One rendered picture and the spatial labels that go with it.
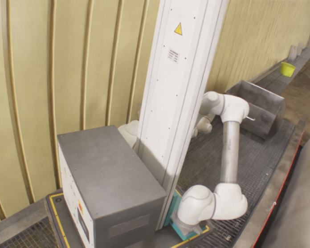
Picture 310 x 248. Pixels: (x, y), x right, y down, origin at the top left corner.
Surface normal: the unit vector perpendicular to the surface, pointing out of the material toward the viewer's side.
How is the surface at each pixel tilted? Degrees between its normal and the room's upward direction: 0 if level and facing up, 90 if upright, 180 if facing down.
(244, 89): 90
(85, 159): 0
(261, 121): 89
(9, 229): 0
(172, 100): 90
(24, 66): 90
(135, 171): 0
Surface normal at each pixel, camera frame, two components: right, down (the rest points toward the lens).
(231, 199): 0.14, -0.34
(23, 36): 0.78, 0.43
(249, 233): 0.18, -0.84
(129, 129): -0.27, -0.51
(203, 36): -0.83, 0.14
